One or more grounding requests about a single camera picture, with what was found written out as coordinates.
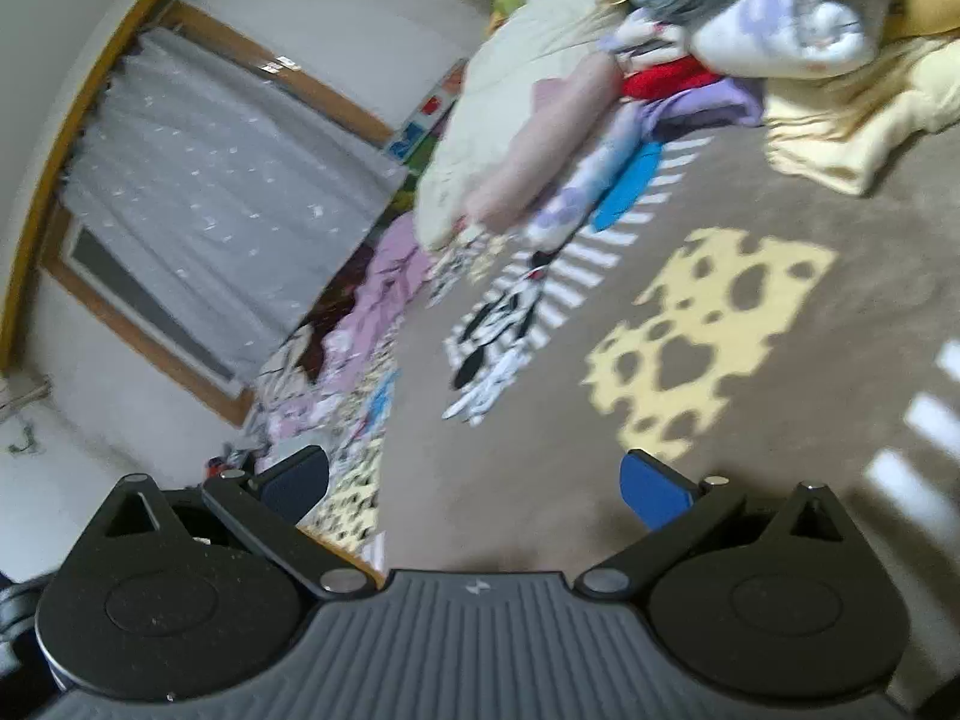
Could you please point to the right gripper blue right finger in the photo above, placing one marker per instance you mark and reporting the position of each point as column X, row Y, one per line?
column 681, row 516

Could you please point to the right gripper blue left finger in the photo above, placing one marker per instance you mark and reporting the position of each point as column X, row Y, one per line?
column 263, row 512

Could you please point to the purple crumpled cloth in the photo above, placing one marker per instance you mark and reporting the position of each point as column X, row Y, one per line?
column 303, row 383

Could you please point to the cartoon print brown blanket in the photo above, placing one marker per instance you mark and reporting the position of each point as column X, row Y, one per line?
column 733, row 321

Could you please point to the grey dotted curtain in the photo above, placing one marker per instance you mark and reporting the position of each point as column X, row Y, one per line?
column 230, row 202

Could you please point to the pale yellow folded blanket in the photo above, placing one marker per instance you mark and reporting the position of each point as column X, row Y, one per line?
column 841, row 132

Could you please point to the dusty pink rolled garment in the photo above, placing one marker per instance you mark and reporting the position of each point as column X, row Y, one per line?
column 565, row 111

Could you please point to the red folded garment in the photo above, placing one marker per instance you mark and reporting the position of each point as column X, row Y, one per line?
column 661, row 81

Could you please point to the white purple floral garment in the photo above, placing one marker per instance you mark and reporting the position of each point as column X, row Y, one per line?
column 794, row 39

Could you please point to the cream duvet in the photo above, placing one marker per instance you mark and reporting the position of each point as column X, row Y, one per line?
column 543, row 39

